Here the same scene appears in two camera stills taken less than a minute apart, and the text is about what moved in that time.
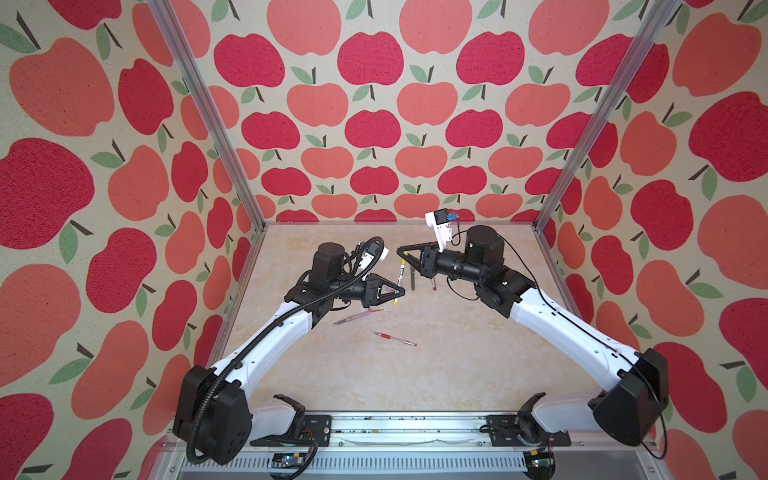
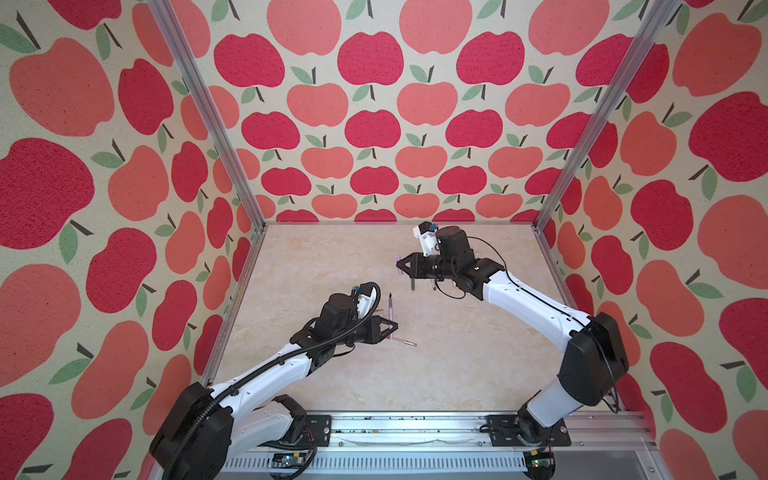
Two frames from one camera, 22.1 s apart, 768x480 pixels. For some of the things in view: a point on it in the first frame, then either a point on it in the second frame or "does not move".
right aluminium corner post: [657, 14] does not move
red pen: [389, 337] does not move
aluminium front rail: [414, 433] does not move
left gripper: [370, 290] → [373, 329]
